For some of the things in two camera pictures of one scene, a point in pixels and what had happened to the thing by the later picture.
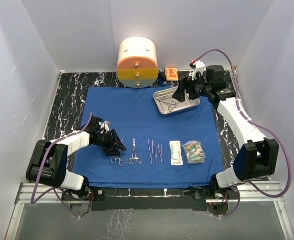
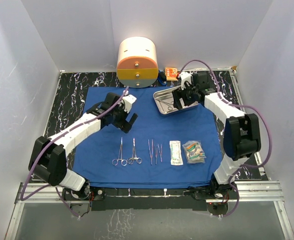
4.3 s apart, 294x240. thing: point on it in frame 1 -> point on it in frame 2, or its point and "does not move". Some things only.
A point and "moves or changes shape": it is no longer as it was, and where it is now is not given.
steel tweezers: x=155 y=154 does not move
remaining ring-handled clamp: x=113 y=159 moves or changes shape
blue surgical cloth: x=178 y=149 does not move
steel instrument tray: x=167 y=104 does not move
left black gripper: x=113 y=142 -> x=124 y=125
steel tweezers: x=160 y=154 does not move
